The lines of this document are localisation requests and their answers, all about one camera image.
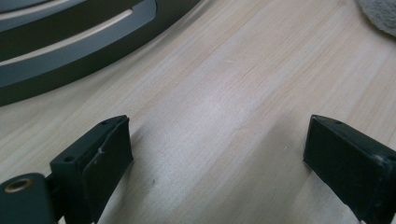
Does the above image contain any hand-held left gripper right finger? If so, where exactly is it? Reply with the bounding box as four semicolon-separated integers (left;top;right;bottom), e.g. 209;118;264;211
303;114;396;224

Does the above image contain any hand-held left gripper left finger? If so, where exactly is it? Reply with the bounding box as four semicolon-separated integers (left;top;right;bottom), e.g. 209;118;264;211
49;114;134;224

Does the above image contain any dark grey slotted tray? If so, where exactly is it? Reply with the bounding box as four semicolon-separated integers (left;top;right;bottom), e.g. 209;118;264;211
0;0;200;107

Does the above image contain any grey fluffy cloth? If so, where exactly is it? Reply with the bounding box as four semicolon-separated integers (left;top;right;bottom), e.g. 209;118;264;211
355;0;396;38

